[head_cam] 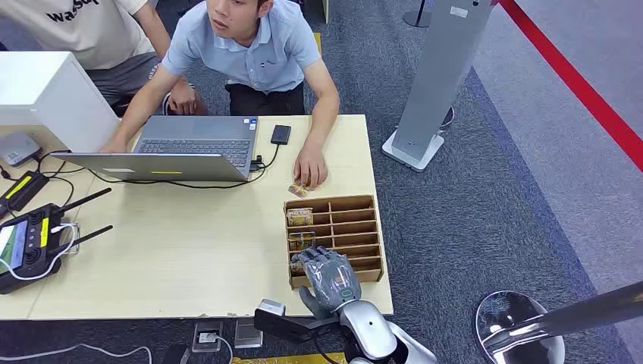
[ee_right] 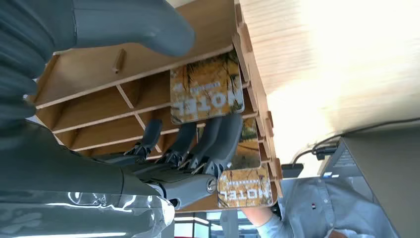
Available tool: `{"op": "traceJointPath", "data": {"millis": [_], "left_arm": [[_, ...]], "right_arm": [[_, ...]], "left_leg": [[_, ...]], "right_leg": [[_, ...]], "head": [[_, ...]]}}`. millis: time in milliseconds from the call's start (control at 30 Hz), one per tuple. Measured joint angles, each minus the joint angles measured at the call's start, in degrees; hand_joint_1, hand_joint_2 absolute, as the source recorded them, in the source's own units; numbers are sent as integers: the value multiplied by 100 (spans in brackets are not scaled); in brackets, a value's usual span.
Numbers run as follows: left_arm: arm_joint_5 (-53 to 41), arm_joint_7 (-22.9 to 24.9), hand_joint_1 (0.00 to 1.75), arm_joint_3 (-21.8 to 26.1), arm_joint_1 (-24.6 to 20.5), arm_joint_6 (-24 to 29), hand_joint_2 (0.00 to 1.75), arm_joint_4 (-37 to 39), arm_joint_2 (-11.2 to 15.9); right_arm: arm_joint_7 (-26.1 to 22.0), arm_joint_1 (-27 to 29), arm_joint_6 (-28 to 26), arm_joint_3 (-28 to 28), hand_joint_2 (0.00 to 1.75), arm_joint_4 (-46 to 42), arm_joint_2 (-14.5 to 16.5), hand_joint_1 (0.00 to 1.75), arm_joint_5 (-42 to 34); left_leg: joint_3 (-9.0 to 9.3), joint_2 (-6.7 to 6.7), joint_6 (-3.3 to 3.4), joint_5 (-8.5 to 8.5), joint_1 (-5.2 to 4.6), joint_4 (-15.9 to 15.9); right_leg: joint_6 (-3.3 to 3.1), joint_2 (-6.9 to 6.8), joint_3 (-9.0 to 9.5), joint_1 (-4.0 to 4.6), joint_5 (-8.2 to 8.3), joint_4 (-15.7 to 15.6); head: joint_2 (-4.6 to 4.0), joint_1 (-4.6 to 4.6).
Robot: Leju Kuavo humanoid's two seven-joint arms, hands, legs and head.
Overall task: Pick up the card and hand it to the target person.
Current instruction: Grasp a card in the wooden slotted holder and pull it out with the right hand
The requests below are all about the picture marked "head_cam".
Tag person's right hand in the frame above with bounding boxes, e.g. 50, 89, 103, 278
98, 138, 130, 154

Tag person's left hand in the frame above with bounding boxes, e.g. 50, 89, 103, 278
293, 143, 330, 191

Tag beige-shirt person's hand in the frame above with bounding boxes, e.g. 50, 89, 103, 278
166, 80, 208, 117

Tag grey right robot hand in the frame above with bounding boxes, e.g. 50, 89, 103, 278
290, 246, 363, 321

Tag wooden slotted card holder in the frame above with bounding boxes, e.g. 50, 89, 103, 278
283, 194, 386, 291

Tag person in light shirt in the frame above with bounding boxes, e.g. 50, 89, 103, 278
98, 0, 341, 191

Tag person in beige shirt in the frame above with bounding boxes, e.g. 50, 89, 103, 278
0, 0, 208, 118

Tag black external drive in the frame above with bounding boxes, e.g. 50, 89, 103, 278
270, 124, 293, 146

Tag grey open laptop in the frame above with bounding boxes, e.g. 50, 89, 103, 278
52, 115, 259, 183

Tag white box cabinet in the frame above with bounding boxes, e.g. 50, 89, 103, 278
0, 51, 121, 154

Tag yellow floor strip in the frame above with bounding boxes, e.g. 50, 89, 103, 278
231, 352, 349, 364

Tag grey router box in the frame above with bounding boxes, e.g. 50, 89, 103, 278
0, 131, 42, 168

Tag metal floor plate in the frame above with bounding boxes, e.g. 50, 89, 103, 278
234, 318, 264, 350

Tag black device with yellow label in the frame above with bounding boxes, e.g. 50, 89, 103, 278
0, 171, 50, 218

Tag black remote controller with antennas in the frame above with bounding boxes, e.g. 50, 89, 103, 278
0, 187, 114, 296

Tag floor power socket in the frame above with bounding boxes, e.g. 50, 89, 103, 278
191, 321, 224, 354

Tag grey kiosk stand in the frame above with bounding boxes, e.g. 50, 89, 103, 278
381, 0, 498, 174

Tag dark round stanchion base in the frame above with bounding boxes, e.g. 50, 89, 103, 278
402, 0, 434, 29

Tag chrome stanchion with round base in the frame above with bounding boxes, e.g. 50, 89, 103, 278
474, 280, 643, 364

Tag red barrier belt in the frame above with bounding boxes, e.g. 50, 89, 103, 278
497, 0, 643, 174

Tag black drive cable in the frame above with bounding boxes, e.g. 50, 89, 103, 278
249, 143, 281, 172

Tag black laptop power cable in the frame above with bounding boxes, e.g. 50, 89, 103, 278
33, 149, 267, 191

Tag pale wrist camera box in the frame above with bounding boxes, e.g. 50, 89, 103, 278
257, 298, 287, 319

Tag white controller cable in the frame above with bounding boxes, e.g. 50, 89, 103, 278
0, 223, 81, 282

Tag white floor cable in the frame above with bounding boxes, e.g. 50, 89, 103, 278
0, 343, 154, 364

